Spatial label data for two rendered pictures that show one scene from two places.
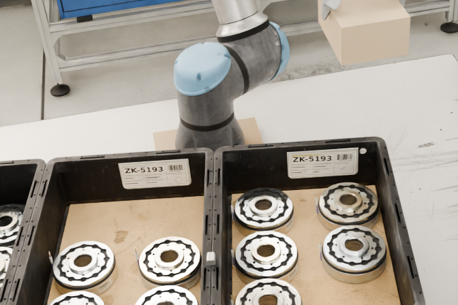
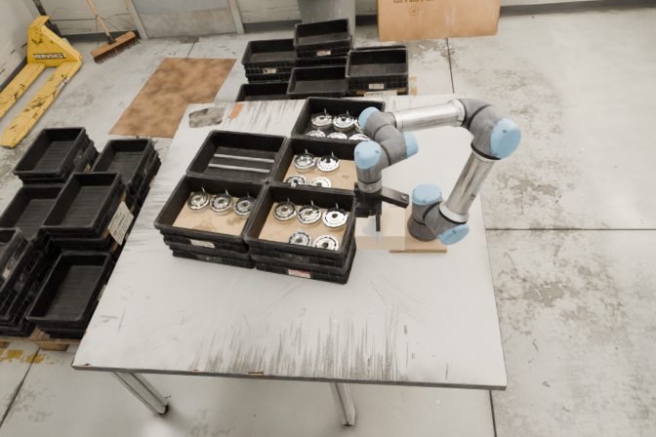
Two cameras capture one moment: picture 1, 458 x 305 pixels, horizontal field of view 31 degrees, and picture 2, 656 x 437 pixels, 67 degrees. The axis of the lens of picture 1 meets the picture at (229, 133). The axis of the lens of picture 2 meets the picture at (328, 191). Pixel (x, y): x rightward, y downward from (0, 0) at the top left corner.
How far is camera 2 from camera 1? 2.02 m
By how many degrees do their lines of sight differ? 75
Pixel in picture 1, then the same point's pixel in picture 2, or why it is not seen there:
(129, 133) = not seen: hidden behind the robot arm
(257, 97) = (475, 258)
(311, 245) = (314, 233)
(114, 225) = (351, 175)
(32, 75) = not seen: outside the picture
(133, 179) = not seen: hidden behind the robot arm
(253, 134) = (430, 246)
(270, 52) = (437, 226)
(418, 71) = (486, 354)
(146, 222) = (349, 184)
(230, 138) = (413, 226)
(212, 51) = (430, 195)
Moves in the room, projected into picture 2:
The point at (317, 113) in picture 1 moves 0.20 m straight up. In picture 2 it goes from (451, 284) to (455, 255)
